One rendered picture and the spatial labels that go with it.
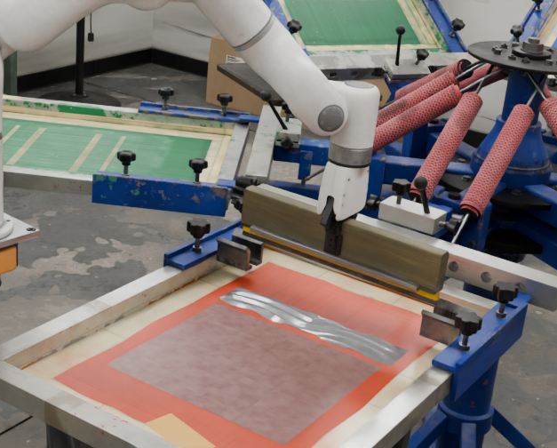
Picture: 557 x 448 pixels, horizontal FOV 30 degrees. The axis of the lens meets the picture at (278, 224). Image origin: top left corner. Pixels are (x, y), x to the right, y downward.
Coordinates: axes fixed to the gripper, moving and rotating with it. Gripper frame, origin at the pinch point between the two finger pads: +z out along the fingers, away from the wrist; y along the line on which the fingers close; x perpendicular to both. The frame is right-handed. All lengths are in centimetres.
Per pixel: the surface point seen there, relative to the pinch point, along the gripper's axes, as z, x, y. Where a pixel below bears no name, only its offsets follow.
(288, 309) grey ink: 13.4, -5.0, 6.3
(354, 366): 13.9, 13.9, 15.0
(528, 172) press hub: 4, 7, -78
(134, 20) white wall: 77, -379, -394
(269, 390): 14.1, 7.4, 30.9
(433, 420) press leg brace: 77, -4, -77
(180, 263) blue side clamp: 9.6, -26.0, 11.4
